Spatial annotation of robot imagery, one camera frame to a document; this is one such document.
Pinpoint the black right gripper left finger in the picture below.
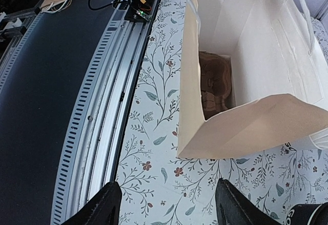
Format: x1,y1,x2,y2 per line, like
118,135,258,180
63,181,121,225

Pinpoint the black and white coffee cup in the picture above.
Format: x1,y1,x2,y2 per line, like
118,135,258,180
285,202,327,225

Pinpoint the brown paper bag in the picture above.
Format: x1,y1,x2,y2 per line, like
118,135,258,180
177,0,327,159

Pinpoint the brown cardboard cup carrier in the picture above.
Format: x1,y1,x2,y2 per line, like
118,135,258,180
199,51,232,119

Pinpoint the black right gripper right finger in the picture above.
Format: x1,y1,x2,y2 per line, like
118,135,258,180
215,178,280,225

